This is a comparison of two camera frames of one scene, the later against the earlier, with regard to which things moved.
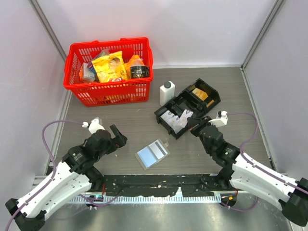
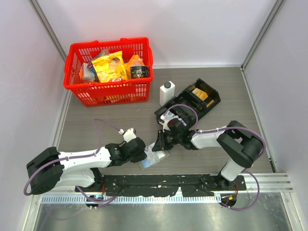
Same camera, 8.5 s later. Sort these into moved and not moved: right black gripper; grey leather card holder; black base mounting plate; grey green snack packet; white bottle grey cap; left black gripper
Moved: right black gripper; left black gripper
Not moved: grey leather card holder; white bottle grey cap; grey green snack packet; black base mounting plate
